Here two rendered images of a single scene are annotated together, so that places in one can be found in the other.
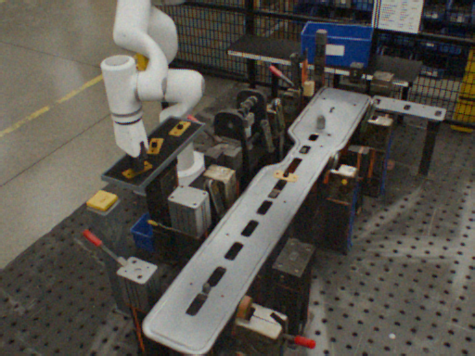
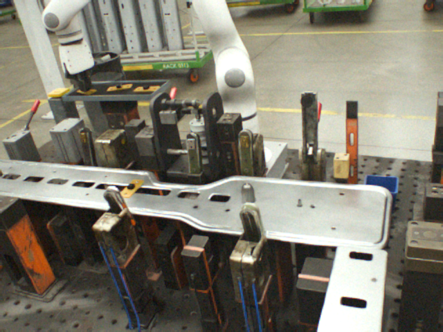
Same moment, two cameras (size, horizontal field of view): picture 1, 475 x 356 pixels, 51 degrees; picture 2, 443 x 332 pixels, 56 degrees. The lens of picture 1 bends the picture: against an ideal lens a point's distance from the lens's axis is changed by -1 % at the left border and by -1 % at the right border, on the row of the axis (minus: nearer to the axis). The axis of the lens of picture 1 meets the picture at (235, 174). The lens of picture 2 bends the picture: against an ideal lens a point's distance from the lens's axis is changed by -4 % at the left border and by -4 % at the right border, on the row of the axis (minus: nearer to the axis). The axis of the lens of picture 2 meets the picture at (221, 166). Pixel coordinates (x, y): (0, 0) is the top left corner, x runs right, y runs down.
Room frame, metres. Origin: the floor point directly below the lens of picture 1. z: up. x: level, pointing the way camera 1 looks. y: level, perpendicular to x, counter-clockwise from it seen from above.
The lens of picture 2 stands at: (1.53, -1.18, 1.59)
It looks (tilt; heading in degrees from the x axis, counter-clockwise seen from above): 30 degrees down; 88
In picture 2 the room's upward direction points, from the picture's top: 10 degrees counter-clockwise
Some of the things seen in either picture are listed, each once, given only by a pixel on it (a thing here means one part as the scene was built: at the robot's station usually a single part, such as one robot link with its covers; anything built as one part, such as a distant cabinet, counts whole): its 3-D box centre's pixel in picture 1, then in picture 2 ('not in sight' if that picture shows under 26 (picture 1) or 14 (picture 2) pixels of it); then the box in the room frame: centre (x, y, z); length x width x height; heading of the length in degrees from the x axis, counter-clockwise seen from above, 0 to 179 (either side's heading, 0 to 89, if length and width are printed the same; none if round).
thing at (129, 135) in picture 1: (130, 131); (75, 54); (1.18, 0.28, 1.29); 0.10 x 0.07 x 0.11; 41
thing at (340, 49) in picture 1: (336, 44); not in sight; (2.17, -0.49, 1.09); 0.30 x 0.17 x 0.13; 71
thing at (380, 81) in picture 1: (377, 112); (419, 301); (1.91, -0.63, 0.88); 0.08 x 0.08 x 0.36; 61
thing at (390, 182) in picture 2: not in sight; (380, 194); (2.09, -0.08, 0.74); 0.11 x 0.10 x 0.09; 151
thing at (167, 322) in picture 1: (285, 181); (124, 191); (1.30, -0.16, 1.00); 1.38 x 0.22 x 0.02; 151
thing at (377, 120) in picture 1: (374, 158); (255, 306); (1.58, -0.54, 0.87); 0.12 x 0.09 x 0.35; 61
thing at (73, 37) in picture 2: (126, 111); (70, 36); (1.18, 0.28, 1.36); 0.09 x 0.08 x 0.03; 41
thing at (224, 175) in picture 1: (223, 218); (124, 186); (1.26, 0.05, 0.89); 0.13 x 0.11 x 0.38; 61
